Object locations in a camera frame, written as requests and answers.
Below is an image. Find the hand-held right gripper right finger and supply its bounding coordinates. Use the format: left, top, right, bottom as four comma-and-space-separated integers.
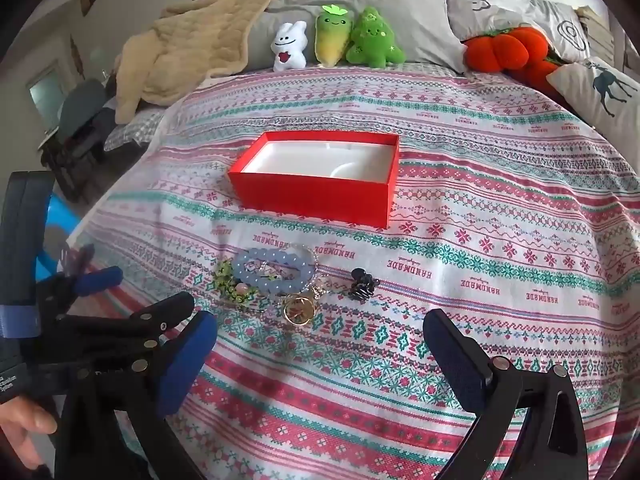
422, 308, 591, 480

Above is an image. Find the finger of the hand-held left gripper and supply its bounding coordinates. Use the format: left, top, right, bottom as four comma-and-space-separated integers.
37, 266, 124, 311
50, 291, 196, 361

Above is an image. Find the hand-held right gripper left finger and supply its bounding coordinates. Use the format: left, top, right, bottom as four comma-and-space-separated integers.
55, 310, 217, 480

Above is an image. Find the green bead bracelet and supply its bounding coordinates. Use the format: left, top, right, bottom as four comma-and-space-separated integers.
212, 260, 271, 312

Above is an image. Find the black hair clip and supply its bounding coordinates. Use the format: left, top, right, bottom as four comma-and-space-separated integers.
348, 268, 381, 302

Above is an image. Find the blue bead bracelet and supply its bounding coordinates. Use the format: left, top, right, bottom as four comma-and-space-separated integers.
232, 247, 318, 295

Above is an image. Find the clear bead bracelet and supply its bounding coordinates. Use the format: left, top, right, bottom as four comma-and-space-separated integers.
287, 243, 322, 270

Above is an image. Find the red cardboard box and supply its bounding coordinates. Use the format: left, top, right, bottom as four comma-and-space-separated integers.
227, 131, 401, 230

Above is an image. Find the person's left hand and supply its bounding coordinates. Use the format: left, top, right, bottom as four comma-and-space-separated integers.
0, 397, 58, 471

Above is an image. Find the blue plastic stool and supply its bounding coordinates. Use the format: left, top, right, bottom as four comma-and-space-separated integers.
42, 194, 83, 272

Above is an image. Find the dark chair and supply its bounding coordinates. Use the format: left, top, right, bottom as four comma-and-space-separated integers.
40, 77, 118, 203

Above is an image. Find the patterned bed cover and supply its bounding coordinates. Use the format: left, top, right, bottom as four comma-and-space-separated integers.
65, 60, 640, 480

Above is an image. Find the grey checked bed sheet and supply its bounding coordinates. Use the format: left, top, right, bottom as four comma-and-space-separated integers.
102, 107, 167, 153

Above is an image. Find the beige quilted blanket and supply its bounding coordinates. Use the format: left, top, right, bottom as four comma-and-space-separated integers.
114, 0, 286, 125

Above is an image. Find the white bunny plush toy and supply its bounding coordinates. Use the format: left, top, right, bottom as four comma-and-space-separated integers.
271, 21, 308, 73

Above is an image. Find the white deer print pillow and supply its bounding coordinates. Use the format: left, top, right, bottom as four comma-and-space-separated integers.
545, 57, 640, 135

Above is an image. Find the orange persimmon plush toy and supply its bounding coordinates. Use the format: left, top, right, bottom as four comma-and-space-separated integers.
464, 25, 567, 95

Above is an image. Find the green tree plush toy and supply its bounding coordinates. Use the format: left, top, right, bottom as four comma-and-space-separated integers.
346, 6, 406, 68

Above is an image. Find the yellow carrot plush toy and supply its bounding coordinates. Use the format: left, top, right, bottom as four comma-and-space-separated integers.
314, 4, 357, 67

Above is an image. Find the grey printed pillow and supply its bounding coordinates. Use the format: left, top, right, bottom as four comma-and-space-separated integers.
444, 0, 592, 63

